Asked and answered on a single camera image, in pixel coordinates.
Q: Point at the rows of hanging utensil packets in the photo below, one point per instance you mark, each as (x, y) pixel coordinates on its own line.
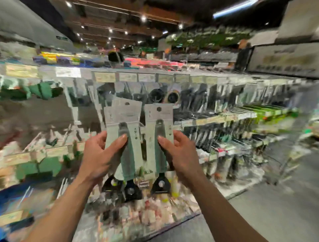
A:
(224, 99)

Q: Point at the person's left hand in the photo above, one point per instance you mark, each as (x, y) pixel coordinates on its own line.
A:
(99, 159)

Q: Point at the kitchen tools display rack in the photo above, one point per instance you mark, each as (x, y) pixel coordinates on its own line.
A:
(199, 75)

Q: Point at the green foliage ceiling decor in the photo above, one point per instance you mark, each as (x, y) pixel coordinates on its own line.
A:
(214, 37)

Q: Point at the person's right forearm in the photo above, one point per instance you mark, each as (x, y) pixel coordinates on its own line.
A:
(224, 214)

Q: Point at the black headed green peeler packet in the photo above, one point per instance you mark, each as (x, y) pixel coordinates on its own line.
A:
(130, 159)
(159, 117)
(112, 185)

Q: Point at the white promo sign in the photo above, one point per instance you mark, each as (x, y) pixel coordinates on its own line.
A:
(284, 60)

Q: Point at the person's right hand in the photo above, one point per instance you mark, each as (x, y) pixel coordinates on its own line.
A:
(184, 157)

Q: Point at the person's left forearm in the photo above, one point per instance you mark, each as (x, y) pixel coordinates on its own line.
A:
(60, 214)

